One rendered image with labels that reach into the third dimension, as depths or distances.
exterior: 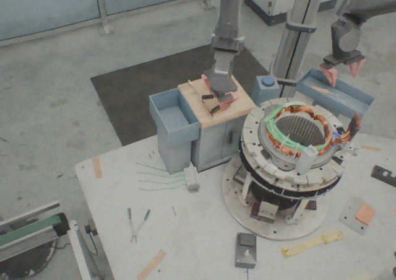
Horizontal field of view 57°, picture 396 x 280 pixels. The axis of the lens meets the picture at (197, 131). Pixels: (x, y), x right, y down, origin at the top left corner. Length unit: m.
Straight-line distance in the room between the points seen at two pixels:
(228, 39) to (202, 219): 0.62
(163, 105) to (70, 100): 1.58
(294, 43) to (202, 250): 0.82
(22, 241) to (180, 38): 2.31
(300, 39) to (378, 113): 1.66
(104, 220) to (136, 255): 0.17
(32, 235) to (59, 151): 1.20
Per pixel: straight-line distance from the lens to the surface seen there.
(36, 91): 2.91
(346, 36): 1.16
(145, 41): 3.22
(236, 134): 1.30
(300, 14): 1.40
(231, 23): 0.92
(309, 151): 1.00
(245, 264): 1.20
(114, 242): 1.26
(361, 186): 1.50
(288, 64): 1.51
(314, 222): 1.33
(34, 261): 2.16
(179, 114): 1.27
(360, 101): 1.42
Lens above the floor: 1.93
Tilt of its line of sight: 51 degrees down
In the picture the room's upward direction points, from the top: 5 degrees clockwise
